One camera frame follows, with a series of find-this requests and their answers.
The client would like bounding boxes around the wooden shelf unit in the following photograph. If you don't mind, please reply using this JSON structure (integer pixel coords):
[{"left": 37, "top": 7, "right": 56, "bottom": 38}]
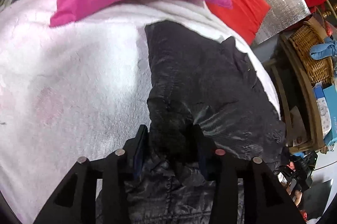
[{"left": 263, "top": 20, "right": 337, "bottom": 154}]

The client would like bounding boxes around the light blue cloth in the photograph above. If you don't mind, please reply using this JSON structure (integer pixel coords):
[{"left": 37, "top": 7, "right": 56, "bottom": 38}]
[{"left": 309, "top": 37, "right": 337, "bottom": 60}]

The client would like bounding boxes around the wooden rack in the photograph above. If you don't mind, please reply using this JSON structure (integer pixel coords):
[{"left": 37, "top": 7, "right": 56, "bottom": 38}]
[{"left": 316, "top": 0, "right": 337, "bottom": 21}]

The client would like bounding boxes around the white fleece blanket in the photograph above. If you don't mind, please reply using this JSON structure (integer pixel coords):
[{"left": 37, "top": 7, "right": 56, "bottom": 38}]
[{"left": 0, "top": 0, "right": 281, "bottom": 224}]

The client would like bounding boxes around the blue cardboard box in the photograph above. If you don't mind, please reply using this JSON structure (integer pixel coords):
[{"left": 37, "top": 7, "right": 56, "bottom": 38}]
[{"left": 322, "top": 85, "right": 337, "bottom": 143}]

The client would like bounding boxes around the wicker basket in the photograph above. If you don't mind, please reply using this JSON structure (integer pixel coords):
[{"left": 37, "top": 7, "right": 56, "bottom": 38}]
[{"left": 288, "top": 23, "right": 335, "bottom": 86}]

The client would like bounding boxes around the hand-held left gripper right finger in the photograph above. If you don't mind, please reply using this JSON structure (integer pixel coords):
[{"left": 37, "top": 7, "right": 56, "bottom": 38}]
[{"left": 193, "top": 124, "right": 303, "bottom": 224}]

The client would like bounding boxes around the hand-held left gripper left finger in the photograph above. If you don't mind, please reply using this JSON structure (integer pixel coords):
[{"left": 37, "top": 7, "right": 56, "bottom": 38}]
[{"left": 34, "top": 125, "right": 149, "bottom": 224}]

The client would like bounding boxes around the red pillow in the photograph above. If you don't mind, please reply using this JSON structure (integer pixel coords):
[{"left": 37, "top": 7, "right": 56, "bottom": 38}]
[{"left": 205, "top": 0, "right": 271, "bottom": 45}]

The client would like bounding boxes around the white patterned box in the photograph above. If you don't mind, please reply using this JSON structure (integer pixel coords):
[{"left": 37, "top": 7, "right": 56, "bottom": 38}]
[{"left": 313, "top": 85, "right": 332, "bottom": 138}]

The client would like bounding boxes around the black puffer jacket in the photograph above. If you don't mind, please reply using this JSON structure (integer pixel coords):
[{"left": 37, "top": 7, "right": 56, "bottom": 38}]
[{"left": 96, "top": 20, "right": 290, "bottom": 224}]

